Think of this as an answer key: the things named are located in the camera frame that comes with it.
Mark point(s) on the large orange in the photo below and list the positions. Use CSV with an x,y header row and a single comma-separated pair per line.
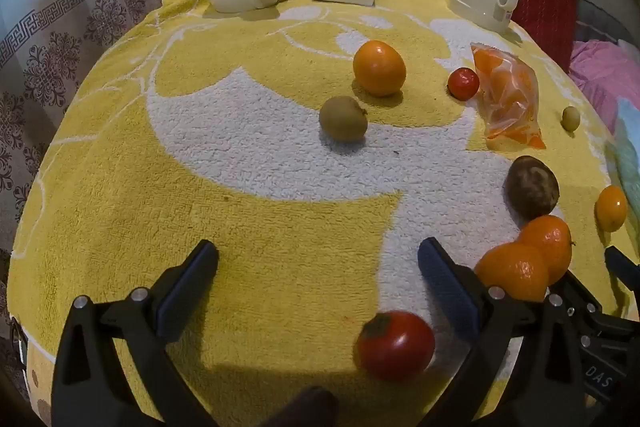
x,y
379,68

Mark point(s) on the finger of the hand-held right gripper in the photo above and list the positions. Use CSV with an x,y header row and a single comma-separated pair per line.
x,y
582,297
622,267

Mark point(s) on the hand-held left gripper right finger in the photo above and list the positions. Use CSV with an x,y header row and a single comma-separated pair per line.
x,y
445,282

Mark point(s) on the patterned curtain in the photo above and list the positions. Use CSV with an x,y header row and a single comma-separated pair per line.
x,y
60,32

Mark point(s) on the small oval orange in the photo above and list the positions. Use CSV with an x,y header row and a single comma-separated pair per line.
x,y
611,208

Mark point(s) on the light blue plastic basket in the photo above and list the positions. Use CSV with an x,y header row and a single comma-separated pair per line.
x,y
627,152

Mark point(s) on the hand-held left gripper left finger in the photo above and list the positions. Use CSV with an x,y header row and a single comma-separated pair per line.
x,y
190,287

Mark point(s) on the mandarin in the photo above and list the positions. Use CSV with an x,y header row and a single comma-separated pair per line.
x,y
510,272
550,242

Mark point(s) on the brown kiwi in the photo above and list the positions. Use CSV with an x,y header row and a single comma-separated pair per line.
x,y
343,119

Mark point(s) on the plastic bag of orange pieces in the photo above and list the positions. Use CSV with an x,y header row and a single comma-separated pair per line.
x,y
510,97

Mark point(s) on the large red tomato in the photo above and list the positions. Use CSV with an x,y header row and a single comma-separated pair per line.
x,y
395,346

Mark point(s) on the grey padded headboard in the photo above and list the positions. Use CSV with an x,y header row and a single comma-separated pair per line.
x,y
600,19

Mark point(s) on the small beige round fruit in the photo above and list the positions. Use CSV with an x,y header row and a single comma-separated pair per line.
x,y
570,118

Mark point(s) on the pink blanket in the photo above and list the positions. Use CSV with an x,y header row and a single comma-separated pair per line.
x,y
600,72

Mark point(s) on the small red tomato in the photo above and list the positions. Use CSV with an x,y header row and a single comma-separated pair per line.
x,y
462,84

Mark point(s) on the brown passion fruit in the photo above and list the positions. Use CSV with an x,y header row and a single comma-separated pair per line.
x,y
531,186

